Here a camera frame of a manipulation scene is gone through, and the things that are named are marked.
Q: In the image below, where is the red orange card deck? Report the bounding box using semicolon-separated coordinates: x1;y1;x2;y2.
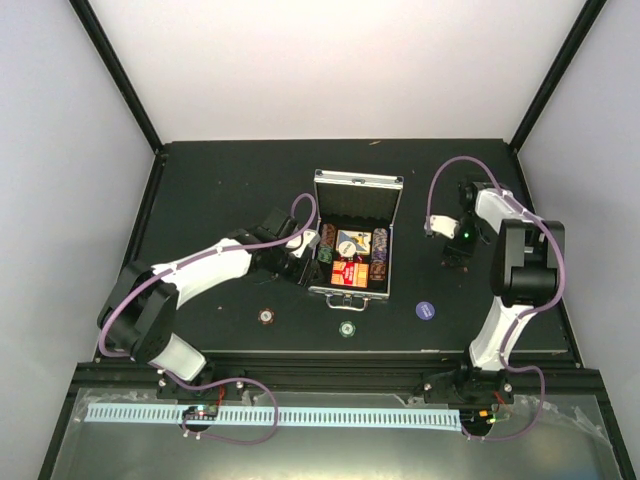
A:
330;261;369;288

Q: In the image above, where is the red black poker chip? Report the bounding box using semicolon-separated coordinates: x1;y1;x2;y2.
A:
258;308;275;325

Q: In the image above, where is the blue gold card deck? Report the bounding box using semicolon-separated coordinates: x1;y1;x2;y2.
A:
336;230;373;256

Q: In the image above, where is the purple round button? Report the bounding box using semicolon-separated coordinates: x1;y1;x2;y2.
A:
415;301;436;321

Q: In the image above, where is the green poker chip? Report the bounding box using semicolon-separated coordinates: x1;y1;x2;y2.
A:
339;321;356;338

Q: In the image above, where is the aluminium poker case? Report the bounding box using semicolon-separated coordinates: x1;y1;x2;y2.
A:
309;169;404;312

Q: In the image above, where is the white dealer button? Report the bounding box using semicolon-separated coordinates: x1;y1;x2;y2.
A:
336;240;357;258

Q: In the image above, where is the red die pair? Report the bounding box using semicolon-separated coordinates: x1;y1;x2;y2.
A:
343;255;364;263

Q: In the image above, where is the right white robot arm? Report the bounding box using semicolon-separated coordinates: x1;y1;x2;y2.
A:
442;182;565;403

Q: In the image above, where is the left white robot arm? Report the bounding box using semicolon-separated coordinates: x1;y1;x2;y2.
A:
97;209;320;399

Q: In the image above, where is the red black chip stack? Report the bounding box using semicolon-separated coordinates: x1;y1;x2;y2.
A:
320;224;336;249

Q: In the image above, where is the orange black chip stack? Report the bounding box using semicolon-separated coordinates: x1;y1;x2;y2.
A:
369;261;387;282

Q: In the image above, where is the purple chip stack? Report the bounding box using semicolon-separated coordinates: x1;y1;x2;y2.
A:
371;249;388;264

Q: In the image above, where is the blue orange chip stack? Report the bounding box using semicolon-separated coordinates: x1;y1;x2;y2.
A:
372;228;389;255

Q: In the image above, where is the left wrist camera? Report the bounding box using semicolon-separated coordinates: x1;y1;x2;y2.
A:
287;229;321;258

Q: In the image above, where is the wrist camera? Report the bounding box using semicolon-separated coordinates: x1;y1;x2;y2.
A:
424;215;460;239
287;229;321;258

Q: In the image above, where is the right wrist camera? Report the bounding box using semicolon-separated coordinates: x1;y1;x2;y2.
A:
424;215;460;239

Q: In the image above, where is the white slotted cable duct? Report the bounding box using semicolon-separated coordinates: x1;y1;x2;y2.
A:
84;403;461;432

